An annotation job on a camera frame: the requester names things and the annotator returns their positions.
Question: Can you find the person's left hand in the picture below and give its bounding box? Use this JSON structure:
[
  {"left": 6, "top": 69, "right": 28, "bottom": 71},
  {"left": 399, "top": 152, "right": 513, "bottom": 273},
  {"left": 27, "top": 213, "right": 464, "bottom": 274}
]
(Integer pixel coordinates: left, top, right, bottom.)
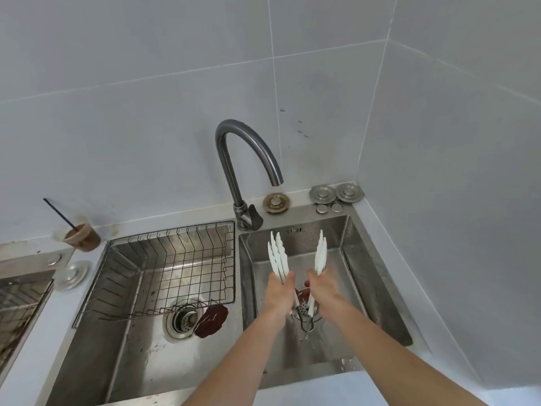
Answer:
[{"left": 264, "top": 270, "right": 297, "bottom": 322}]

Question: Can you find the person's right hand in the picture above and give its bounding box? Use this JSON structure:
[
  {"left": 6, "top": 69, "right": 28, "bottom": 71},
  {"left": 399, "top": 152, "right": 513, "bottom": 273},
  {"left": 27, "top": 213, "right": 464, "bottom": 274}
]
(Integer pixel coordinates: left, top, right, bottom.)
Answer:
[{"left": 305, "top": 268, "right": 344, "bottom": 308}]

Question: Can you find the white plastic knife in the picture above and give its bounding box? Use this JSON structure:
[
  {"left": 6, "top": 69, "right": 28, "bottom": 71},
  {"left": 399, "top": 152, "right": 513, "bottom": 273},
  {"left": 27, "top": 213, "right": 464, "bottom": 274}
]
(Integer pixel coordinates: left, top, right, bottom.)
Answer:
[
  {"left": 270, "top": 231, "right": 288, "bottom": 284},
  {"left": 276, "top": 232, "right": 292, "bottom": 280},
  {"left": 314, "top": 230, "right": 326, "bottom": 277},
  {"left": 318, "top": 236, "right": 330, "bottom": 275},
  {"left": 267, "top": 243, "right": 285, "bottom": 284}
]

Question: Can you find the person's left forearm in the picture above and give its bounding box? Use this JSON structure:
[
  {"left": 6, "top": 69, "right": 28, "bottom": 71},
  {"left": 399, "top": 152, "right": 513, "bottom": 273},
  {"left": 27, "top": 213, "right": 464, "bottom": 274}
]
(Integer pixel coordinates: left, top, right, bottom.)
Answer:
[{"left": 182, "top": 309, "right": 293, "bottom": 406}]

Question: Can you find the person's right forearm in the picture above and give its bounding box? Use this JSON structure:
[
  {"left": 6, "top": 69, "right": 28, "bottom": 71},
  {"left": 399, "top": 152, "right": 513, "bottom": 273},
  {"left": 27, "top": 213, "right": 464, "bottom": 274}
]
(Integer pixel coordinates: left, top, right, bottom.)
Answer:
[{"left": 320, "top": 294, "right": 502, "bottom": 406}]

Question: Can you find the stainless steel double sink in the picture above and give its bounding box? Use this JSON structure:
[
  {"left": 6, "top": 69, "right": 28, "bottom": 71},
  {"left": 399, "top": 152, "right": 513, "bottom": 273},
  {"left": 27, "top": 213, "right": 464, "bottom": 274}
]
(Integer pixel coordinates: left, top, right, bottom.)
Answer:
[{"left": 44, "top": 182, "right": 433, "bottom": 406}]

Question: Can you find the brass round drain cap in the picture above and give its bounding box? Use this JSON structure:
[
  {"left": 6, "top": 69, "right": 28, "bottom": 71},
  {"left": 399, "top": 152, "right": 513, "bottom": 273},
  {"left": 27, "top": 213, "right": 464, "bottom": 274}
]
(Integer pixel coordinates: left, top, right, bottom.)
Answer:
[{"left": 262, "top": 193, "right": 292, "bottom": 215}]

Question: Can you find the round steel sink plug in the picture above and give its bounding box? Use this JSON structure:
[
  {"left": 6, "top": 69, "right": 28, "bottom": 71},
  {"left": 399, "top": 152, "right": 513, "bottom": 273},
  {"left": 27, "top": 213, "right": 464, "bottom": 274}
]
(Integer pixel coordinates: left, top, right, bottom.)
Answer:
[
  {"left": 335, "top": 182, "right": 365, "bottom": 204},
  {"left": 309, "top": 185, "right": 337, "bottom": 204}
]

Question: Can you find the dark red sink stopper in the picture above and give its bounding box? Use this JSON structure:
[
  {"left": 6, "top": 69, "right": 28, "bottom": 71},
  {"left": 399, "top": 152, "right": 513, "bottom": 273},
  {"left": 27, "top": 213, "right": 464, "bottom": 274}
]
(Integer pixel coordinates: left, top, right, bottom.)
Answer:
[{"left": 194, "top": 303, "right": 229, "bottom": 339}]

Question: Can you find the steel sink drain strainer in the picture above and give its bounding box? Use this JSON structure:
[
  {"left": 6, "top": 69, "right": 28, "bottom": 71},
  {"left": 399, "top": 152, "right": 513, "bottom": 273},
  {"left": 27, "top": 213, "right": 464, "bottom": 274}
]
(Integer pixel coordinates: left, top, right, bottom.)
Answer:
[{"left": 166, "top": 299, "right": 208, "bottom": 344}]

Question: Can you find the grey steel gooseneck faucet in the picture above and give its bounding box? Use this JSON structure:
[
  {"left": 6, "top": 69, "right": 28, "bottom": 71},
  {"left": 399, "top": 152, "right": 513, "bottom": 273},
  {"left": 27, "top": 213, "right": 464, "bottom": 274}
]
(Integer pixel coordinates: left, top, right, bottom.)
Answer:
[{"left": 215, "top": 119, "right": 284, "bottom": 231}]

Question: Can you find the plastic cup with brown drink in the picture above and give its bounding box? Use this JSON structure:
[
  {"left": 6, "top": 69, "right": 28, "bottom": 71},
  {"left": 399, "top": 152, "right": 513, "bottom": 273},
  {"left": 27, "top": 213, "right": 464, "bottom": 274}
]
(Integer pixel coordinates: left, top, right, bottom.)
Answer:
[{"left": 63, "top": 222, "right": 102, "bottom": 253}]

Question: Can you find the round shiny steel lid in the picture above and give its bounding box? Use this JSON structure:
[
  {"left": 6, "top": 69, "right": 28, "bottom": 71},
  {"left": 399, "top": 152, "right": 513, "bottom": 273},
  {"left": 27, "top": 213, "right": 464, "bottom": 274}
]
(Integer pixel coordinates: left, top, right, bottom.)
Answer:
[{"left": 54, "top": 260, "right": 93, "bottom": 292}]

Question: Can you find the black drinking straw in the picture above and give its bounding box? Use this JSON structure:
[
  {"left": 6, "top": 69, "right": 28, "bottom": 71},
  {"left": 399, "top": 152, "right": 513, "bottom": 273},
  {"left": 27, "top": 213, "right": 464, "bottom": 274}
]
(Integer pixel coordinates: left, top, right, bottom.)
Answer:
[{"left": 43, "top": 198, "right": 79, "bottom": 231}]

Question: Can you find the stainless steel side basin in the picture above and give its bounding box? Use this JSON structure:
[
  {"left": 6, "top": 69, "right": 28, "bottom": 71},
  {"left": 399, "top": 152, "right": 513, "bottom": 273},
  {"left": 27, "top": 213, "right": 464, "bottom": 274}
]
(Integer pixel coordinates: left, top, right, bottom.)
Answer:
[{"left": 0, "top": 242, "right": 76, "bottom": 377}]

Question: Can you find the steel drain basket with handle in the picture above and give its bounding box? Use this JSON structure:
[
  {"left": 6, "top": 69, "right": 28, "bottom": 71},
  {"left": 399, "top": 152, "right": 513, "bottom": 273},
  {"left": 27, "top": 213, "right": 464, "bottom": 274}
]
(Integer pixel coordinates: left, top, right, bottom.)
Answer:
[{"left": 293, "top": 304, "right": 324, "bottom": 341}]

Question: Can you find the black wire dish rack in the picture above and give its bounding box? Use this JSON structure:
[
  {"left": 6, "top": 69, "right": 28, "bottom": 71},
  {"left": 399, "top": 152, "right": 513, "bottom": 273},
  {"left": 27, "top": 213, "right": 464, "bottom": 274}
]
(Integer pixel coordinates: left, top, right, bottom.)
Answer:
[{"left": 72, "top": 221, "right": 236, "bottom": 330}]

